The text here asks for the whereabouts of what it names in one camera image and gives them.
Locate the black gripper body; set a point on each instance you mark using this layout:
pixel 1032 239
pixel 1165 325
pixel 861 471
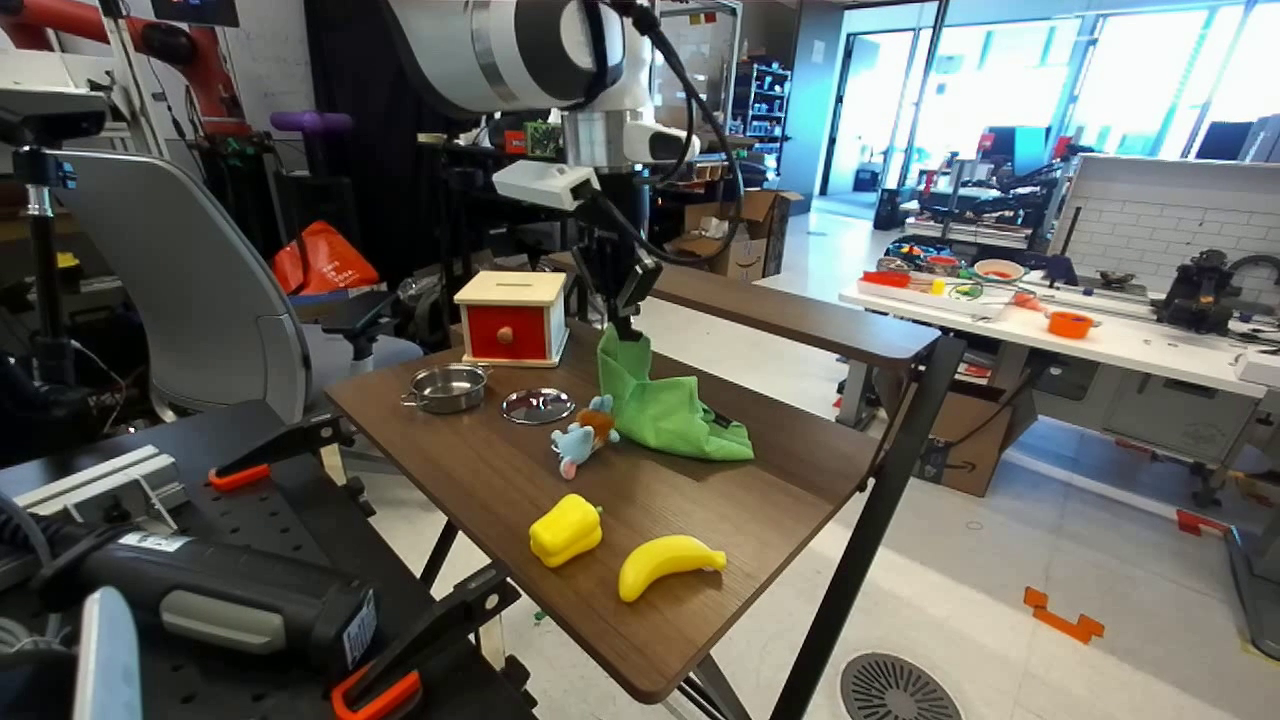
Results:
pixel 634 278

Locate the green towel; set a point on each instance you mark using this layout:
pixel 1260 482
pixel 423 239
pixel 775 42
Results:
pixel 666 422

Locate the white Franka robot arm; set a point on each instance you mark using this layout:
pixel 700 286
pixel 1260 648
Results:
pixel 494 52

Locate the wooden box with red drawer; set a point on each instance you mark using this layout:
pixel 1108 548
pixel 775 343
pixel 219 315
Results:
pixel 509 325

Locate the cardboard box stack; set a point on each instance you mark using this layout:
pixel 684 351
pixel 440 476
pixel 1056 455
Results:
pixel 733 233

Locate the small metal bowl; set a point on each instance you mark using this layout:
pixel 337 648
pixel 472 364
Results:
pixel 538 406

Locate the blue and orange plush toy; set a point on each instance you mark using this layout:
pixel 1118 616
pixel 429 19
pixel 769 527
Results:
pixel 576 442

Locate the brown wooden side table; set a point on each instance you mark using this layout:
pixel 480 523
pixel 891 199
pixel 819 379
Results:
pixel 803 316

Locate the yellow toy bell pepper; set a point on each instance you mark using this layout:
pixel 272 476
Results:
pixel 567 529

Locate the yellow toy banana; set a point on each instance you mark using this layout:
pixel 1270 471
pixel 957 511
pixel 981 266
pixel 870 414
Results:
pixel 662 562

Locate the red tray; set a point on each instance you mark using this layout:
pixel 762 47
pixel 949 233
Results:
pixel 886 278

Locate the orange bag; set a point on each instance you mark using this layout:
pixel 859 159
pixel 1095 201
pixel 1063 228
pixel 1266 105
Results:
pixel 320 263

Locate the cardboard box under table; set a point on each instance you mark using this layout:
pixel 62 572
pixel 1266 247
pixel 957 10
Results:
pixel 975 442

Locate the grey office chair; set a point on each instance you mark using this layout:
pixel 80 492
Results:
pixel 201 294

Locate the black perforated mounting platform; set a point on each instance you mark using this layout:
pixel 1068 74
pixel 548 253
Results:
pixel 253 532

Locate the orange bowl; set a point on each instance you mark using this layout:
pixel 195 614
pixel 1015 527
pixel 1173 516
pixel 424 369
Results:
pixel 1068 325

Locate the round floor drain grille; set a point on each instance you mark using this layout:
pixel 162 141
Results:
pixel 896 690

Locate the black and grey handheld device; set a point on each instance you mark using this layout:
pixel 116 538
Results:
pixel 241 605

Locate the white table with clutter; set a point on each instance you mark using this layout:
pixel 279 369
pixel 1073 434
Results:
pixel 1135 345

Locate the white partition board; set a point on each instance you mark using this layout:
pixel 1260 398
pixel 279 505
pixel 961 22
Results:
pixel 1162 212

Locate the black machine on table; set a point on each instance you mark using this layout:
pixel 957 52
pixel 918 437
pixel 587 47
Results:
pixel 1201 286

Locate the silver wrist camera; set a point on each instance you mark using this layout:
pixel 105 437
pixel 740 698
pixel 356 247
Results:
pixel 545 182

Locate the black work table frame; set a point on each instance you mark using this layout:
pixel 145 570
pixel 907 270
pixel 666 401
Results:
pixel 444 546

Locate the camera on black stand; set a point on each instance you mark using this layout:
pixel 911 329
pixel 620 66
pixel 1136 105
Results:
pixel 47 123

